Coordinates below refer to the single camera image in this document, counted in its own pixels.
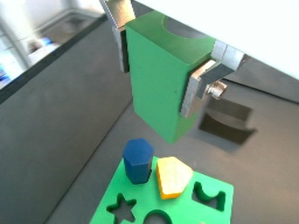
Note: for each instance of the gripper right finger 1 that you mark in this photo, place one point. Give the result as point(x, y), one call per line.
point(205, 82)

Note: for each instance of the gripper left finger 1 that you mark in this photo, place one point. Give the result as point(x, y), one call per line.
point(120, 13)

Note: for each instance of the green arch block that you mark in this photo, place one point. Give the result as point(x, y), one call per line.
point(162, 60)

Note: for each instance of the green shape sorter board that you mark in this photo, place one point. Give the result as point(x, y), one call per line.
point(128, 204)

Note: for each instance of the blue hexagon block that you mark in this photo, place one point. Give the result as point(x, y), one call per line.
point(138, 155)

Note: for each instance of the yellow pentagon block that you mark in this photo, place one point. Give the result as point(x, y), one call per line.
point(174, 176)

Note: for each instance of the black curved holder bracket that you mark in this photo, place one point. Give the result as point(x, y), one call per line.
point(225, 120)

